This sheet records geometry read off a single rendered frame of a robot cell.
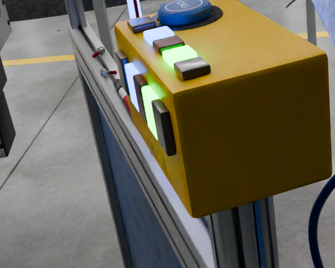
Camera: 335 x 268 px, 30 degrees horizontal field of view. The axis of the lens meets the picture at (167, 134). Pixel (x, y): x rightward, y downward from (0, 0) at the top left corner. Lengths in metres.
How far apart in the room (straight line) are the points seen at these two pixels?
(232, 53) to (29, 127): 2.64
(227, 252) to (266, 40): 0.18
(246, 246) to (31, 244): 1.71
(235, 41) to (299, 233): 1.62
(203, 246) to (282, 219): 1.50
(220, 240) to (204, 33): 0.16
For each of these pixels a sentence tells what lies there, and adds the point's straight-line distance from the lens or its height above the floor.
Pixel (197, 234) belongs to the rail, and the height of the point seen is 0.86.
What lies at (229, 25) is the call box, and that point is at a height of 1.07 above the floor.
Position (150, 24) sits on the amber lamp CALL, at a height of 1.08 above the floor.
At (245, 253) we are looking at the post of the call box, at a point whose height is 0.89.
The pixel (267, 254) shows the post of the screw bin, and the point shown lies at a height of 0.54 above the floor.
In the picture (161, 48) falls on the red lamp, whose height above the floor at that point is 1.08.
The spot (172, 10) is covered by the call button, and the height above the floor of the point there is 1.08.
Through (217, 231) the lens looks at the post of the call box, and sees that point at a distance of 0.50.
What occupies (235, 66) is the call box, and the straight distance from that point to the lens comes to 0.38.
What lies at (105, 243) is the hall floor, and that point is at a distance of 2.09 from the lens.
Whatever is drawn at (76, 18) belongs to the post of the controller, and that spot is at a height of 0.88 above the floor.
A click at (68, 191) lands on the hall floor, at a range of 2.41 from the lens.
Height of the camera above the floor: 1.21
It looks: 27 degrees down
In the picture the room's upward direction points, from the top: 10 degrees counter-clockwise
